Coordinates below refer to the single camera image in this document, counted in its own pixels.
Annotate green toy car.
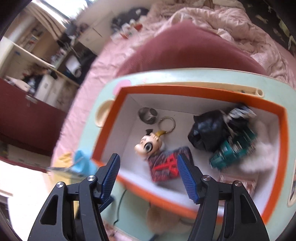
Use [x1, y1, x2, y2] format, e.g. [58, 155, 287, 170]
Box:
[209, 127, 257, 171]

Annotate red patterned card box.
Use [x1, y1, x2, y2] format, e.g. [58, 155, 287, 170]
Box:
[147, 146, 193, 183]

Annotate blue plastic object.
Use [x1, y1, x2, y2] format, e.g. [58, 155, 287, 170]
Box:
[70, 150, 98, 177]

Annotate mint green lap table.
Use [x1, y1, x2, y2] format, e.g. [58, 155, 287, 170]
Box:
[78, 68, 295, 240]

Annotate orange cardboard box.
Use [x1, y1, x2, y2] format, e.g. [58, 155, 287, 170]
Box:
[92, 85, 290, 223]

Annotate white drawer cabinet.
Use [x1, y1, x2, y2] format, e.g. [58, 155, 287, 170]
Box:
[78, 11, 114, 55]

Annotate pink floral duvet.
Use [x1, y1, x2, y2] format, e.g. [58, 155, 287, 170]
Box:
[140, 1, 295, 88]

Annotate cartoon head keychain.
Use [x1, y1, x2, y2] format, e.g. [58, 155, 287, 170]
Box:
[134, 116, 176, 159]

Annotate silver metal ring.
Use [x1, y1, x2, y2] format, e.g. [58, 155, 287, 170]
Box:
[137, 106, 159, 125]

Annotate dark red corduroy pillow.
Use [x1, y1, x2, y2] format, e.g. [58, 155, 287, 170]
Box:
[116, 21, 267, 77]

